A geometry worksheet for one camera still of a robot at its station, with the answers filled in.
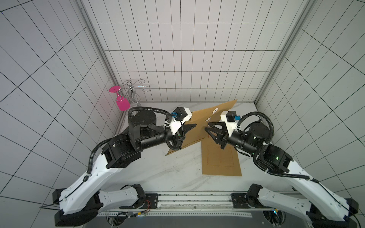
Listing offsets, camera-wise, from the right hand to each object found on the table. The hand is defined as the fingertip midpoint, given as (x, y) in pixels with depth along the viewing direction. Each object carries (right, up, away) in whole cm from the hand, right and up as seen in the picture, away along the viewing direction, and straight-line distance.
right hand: (207, 122), depth 58 cm
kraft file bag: (+11, -27, +30) cm, 42 cm away
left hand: (-8, -2, -7) cm, 10 cm away
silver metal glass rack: (-43, +18, +32) cm, 57 cm away
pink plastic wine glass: (-54, +11, +40) cm, 68 cm away
